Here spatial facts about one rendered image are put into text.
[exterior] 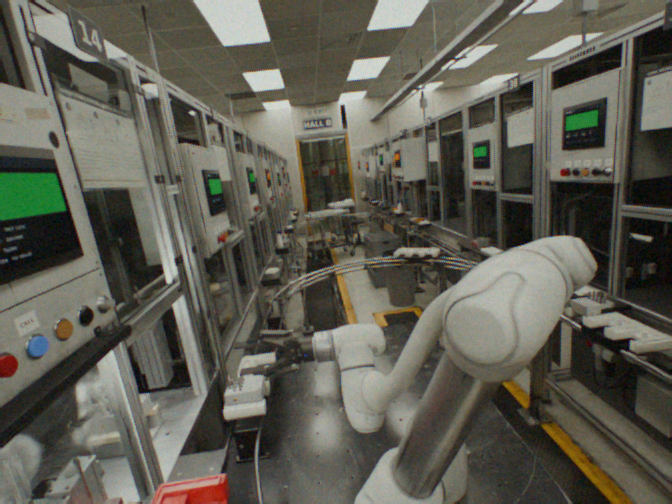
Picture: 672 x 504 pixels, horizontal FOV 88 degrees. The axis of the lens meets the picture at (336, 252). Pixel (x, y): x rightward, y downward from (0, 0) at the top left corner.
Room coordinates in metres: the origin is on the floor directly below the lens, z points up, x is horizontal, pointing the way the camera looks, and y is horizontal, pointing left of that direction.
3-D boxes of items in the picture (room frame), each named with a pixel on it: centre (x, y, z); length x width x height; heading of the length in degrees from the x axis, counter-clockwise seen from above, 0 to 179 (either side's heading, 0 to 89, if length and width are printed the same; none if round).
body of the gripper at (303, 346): (0.95, 0.15, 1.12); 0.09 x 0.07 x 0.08; 92
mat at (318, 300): (5.62, 0.25, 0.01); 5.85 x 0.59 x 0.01; 3
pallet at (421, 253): (2.87, -0.69, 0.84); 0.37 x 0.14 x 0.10; 61
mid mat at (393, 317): (3.19, -0.62, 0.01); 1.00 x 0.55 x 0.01; 3
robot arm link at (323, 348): (0.95, 0.07, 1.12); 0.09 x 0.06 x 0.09; 2
